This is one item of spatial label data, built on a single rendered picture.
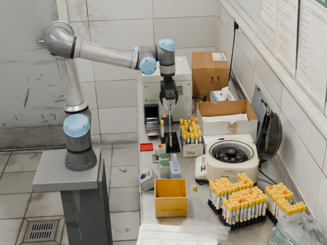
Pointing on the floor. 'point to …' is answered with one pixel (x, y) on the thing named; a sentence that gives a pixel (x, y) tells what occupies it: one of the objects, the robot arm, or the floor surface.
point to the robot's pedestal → (88, 214)
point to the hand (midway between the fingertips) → (169, 111)
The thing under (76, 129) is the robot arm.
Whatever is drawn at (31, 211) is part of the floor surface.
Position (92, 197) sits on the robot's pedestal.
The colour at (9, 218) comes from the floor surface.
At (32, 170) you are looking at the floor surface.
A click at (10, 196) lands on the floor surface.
